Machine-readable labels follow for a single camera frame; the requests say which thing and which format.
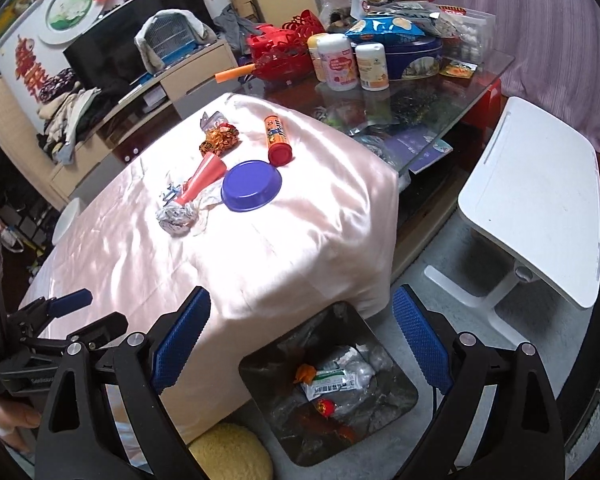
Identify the pink label white bottle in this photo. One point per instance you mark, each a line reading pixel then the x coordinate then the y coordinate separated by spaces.
pixel 338 61

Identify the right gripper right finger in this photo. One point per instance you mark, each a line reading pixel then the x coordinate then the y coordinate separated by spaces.
pixel 522 438

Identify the pink satin tablecloth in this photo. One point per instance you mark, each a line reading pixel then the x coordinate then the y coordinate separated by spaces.
pixel 328 235

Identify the orange handled knife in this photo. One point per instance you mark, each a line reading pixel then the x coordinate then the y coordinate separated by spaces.
pixel 234 73

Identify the blue white torn wrapper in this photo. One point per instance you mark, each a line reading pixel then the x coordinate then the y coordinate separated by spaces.
pixel 172 190

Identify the white green snack wrapper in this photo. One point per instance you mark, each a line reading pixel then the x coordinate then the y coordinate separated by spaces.
pixel 331 381

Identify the silver folded paper piece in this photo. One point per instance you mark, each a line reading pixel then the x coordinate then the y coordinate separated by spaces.
pixel 209 123

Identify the purple plastic lid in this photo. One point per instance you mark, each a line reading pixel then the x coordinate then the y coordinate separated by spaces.
pixel 250 185

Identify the round green wall painting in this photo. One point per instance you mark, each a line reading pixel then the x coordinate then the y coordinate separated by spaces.
pixel 66 20

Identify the blue round cookie tin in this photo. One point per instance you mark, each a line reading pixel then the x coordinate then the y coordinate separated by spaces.
pixel 417 59

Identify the small white supplement bottle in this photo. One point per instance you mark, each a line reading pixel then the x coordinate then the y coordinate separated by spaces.
pixel 372 66

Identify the beige TV cabinet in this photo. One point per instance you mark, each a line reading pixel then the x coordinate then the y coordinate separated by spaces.
pixel 146 113

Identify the pink plastic cone cup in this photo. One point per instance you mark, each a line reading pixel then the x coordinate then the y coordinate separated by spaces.
pixel 210 169

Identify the orange foil candy wrapper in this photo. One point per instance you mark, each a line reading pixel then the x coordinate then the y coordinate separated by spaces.
pixel 220 139

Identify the covered bird cage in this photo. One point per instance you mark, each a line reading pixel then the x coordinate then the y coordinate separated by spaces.
pixel 170 31

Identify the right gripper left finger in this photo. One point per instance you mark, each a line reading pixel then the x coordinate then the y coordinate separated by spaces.
pixel 78 437

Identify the yellow lid bottle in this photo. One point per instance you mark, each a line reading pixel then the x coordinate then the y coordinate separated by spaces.
pixel 316 57

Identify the red plastic basket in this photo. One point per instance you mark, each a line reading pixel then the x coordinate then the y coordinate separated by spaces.
pixel 281 54

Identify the white stool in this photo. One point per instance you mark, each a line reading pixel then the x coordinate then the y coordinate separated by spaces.
pixel 66 219

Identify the yellow plush slipper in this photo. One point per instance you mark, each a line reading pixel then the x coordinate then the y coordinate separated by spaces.
pixel 232 452

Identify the person's left hand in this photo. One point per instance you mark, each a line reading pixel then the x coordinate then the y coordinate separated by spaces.
pixel 15 416

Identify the silver white paper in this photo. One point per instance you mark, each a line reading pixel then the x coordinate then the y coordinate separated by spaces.
pixel 176 219

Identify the black flat television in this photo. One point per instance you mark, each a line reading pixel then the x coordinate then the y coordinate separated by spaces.
pixel 105 56

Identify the white folding lap table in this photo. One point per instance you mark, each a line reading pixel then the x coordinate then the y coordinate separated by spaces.
pixel 534 193

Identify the black trash bin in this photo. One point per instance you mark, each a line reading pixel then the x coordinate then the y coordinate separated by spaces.
pixel 304 434

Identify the orange snack tube red cap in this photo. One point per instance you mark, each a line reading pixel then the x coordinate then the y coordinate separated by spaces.
pixel 279 149

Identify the blue chips bag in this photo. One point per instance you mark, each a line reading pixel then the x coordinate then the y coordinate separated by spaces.
pixel 384 29

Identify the orange paper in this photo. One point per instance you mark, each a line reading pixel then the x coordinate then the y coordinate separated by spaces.
pixel 305 374

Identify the glass coffee table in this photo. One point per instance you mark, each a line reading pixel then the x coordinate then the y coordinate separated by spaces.
pixel 401 125

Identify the pile of clothes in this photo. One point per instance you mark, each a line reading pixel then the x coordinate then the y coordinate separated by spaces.
pixel 64 101

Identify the white crumpled tissue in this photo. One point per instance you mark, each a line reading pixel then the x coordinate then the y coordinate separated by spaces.
pixel 208 199

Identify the clear plastic storage box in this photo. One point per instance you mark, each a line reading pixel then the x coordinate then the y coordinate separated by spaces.
pixel 467 34

